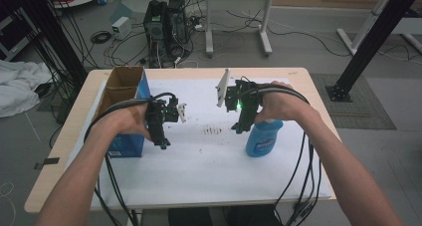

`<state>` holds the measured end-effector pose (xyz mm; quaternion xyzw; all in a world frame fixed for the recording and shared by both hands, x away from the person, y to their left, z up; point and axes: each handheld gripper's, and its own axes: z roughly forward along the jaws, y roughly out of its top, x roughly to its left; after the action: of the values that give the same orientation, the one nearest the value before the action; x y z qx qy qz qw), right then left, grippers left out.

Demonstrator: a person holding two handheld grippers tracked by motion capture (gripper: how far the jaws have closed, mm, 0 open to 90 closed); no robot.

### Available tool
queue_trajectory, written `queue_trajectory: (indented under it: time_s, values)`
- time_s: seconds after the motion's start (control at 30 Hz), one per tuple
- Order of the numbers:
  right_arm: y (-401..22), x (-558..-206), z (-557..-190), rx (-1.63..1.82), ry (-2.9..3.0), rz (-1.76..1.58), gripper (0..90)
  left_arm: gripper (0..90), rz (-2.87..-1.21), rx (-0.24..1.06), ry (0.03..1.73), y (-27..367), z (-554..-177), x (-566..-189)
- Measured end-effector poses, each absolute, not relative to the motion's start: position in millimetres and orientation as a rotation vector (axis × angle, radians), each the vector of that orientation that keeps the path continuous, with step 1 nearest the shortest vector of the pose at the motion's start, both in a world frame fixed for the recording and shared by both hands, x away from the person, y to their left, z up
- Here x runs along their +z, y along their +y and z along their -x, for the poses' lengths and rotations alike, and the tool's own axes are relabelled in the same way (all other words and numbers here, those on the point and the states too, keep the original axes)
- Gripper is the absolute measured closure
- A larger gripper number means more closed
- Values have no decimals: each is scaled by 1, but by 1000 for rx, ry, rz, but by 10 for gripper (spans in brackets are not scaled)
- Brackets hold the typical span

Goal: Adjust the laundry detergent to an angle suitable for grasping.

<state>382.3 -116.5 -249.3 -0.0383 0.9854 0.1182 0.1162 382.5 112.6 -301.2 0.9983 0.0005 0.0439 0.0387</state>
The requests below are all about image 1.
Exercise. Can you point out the person's left hand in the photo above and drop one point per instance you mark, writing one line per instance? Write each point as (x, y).
(127, 119)

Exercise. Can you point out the white crumpled cloth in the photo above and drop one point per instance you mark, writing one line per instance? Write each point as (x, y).
(18, 86)

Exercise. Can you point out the small white box device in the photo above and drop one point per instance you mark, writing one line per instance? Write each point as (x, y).
(121, 27)

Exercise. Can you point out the person's legs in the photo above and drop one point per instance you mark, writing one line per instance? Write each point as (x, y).
(199, 217)

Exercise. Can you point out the black tape strip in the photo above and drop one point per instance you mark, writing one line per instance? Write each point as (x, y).
(48, 162)

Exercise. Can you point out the white metal stand legs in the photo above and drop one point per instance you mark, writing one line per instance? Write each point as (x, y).
(361, 30)

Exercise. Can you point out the blue cardboard box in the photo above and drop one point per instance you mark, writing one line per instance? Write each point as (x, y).
(127, 146)

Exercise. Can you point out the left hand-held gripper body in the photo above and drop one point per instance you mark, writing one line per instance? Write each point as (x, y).
(162, 111)

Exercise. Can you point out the black metal stand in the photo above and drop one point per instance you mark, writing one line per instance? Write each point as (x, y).
(49, 30)

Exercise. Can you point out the black metal post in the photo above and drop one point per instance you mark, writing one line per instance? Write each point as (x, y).
(375, 40)

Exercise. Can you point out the black computer tower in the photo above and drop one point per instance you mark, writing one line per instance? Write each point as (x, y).
(155, 27)
(177, 20)

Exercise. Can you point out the blue plastic bottle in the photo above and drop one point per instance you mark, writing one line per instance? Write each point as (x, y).
(262, 141)

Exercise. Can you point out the grey floor mat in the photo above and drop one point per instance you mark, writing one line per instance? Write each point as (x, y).
(368, 103)

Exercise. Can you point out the person's right hand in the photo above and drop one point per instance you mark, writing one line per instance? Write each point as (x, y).
(285, 105)

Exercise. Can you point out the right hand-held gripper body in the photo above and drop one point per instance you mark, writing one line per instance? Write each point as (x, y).
(244, 96)

